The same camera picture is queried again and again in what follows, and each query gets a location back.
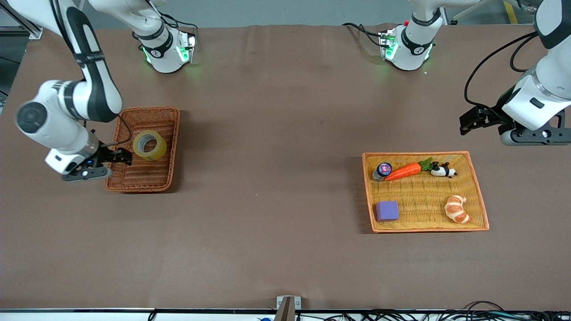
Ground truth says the small round tin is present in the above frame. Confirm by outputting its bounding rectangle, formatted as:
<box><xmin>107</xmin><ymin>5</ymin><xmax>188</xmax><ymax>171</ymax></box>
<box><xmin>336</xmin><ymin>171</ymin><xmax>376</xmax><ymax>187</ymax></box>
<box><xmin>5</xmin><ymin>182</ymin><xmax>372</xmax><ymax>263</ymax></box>
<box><xmin>372</xmin><ymin>163</ymin><xmax>393</xmax><ymax>182</ymax></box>

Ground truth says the aluminium profile frame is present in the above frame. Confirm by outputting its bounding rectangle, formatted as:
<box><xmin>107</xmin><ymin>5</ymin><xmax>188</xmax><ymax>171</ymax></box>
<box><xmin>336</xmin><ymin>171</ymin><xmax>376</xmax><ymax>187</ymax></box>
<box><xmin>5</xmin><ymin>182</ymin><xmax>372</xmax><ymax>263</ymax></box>
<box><xmin>0</xmin><ymin>9</ymin><xmax>44</xmax><ymax>40</ymax></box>

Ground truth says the black white panda toy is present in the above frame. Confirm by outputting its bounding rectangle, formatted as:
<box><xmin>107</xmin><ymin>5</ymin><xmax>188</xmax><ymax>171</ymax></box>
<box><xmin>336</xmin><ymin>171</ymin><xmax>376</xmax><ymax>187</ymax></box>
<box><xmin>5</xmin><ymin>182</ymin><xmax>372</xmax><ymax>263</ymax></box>
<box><xmin>430</xmin><ymin>162</ymin><xmax>457</xmax><ymax>179</ymax></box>

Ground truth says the black left base cable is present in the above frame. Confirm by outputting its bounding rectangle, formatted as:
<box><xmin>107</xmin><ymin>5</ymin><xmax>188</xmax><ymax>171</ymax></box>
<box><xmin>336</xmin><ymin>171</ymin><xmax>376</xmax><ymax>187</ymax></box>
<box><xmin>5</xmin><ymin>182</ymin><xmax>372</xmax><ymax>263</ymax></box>
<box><xmin>342</xmin><ymin>22</ymin><xmax>385</xmax><ymax>48</ymax></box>

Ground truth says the black right base cable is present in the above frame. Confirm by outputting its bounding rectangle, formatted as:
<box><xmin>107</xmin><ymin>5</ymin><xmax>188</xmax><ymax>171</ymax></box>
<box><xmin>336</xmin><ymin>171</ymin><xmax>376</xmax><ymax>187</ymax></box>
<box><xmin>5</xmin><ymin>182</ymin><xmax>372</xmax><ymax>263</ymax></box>
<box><xmin>133</xmin><ymin>0</ymin><xmax>198</xmax><ymax>45</ymax></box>

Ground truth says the black base cable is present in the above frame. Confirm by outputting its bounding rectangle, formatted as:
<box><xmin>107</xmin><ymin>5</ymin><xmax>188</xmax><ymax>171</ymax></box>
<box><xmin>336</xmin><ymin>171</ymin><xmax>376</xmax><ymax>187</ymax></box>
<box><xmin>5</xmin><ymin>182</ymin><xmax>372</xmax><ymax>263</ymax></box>
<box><xmin>342</xmin><ymin>22</ymin><xmax>385</xmax><ymax>48</ymax></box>
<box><xmin>133</xmin><ymin>0</ymin><xmax>198</xmax><ymax>45</ymax></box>

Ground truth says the brown table cover sheet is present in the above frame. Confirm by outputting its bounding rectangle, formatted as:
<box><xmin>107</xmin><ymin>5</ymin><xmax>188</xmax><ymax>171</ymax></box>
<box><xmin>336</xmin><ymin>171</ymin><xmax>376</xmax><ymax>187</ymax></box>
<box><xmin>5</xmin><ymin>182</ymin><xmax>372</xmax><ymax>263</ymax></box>
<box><xmin>0</xmin><ymin>23</ymin><xmax>571</xmax><ymax>311</ymax></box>

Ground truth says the clear yellowish tape roll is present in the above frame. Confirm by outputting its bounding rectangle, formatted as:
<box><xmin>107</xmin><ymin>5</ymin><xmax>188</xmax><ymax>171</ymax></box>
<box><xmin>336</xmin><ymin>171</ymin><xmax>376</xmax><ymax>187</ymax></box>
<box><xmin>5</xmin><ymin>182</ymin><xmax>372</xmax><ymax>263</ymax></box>
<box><xmin>133</xmin><ymin>130</ymin><xmax>168</xmax><ymax>161</ymax></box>

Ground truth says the orange toy carrot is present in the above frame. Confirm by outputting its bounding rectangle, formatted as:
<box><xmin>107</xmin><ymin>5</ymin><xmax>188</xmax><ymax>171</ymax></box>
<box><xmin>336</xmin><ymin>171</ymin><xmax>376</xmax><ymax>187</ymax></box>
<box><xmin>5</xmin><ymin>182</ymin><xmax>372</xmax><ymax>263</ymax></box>
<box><xmin>384</xmin><ymin>157</ymin><xmax>434</xmax><ymax>181</ymax></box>

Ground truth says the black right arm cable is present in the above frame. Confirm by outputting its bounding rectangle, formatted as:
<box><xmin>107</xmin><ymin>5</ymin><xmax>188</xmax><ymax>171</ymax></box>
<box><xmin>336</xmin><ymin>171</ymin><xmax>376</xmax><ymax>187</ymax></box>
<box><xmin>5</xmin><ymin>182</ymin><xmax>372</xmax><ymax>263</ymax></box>
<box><xmin>100</xmin><ymin>114</ymin><xmax>133</xmax><ymax>148</ymax></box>

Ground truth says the toy croissant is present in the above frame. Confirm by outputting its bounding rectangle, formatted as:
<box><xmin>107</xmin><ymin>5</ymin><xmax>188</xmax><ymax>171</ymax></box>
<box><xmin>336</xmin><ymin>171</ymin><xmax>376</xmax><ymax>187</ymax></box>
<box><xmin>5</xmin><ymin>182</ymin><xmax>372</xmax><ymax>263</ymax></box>
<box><xmin>445</xmin><ymin>195</ymin><xmax>470</xmax><ymax>224</ymax></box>

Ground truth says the purple foam block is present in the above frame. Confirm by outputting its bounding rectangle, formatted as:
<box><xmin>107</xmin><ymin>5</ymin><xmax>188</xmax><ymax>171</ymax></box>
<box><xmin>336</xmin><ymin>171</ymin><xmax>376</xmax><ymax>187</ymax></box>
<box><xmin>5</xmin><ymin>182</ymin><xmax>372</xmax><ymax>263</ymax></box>
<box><xmin>375</xmin><ymin>201</ymin><xmax>400</xmax><ymax>222</ymax></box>

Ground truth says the black floor cable bundle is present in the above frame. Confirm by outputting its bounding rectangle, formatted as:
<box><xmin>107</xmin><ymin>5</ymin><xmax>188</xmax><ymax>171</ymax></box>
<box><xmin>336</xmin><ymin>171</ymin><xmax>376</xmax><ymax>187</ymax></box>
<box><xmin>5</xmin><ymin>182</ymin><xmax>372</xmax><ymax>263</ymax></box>
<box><xmin>294</xmin><ymin>301</ymin><xmax>571</xmax><ymax>321</ymax></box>

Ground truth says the short black left arm cable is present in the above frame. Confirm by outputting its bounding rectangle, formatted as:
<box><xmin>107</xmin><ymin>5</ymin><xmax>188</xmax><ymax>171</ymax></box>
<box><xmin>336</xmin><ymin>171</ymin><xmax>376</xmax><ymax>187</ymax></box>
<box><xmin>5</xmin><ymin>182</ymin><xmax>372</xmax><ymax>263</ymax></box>
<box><xmin>509</xmin><ymin>36</ymin><xmax>538</xmax><ymax>73</ymax></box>

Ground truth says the long black left arm cable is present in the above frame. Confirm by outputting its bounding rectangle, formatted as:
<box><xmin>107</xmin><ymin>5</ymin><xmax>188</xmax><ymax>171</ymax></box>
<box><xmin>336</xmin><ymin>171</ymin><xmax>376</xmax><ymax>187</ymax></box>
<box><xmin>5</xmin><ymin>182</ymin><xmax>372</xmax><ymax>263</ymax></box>
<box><xmin>464</xmin><ymin>31</ymin><xmax>539</xmax><ymax>112</ymax></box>

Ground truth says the orange wicker tray basket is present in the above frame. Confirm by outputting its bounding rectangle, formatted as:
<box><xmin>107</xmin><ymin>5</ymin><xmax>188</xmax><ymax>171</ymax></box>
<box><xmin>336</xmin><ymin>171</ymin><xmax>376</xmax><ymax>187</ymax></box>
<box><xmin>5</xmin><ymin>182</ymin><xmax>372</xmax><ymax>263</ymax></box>
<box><xmin>362</xmin><ymin>151</ymin><xmax>490</xmax><ymax>233</ymax></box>

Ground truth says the white table edge rail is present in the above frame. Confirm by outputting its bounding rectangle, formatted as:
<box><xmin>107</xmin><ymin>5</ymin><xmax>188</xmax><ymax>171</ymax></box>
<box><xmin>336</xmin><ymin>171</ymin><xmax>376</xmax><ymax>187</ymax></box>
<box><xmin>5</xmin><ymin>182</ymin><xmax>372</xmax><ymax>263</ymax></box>
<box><xmin>0</xmin><ymin>308</ymin><xmax>571</xmax><ymax>321</ymax></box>

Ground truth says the metal bracket with post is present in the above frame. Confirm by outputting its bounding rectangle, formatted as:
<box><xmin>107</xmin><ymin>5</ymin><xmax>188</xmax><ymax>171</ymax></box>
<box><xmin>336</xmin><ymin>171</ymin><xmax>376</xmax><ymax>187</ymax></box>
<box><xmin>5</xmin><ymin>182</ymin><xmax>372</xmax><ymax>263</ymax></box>
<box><xmin>274</xmin><ymin>296</ymin><xmax>302</xmax><ymax>321</ymax></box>

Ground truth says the brown wicker basket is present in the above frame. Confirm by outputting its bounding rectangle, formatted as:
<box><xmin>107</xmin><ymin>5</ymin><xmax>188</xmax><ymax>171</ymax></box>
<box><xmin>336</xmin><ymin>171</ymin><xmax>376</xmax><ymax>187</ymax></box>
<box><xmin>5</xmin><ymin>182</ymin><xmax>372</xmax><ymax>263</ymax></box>
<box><xmin>104</xmin><ymin>107</ymin><xmax>181</xmax><ymax>193</ymax></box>

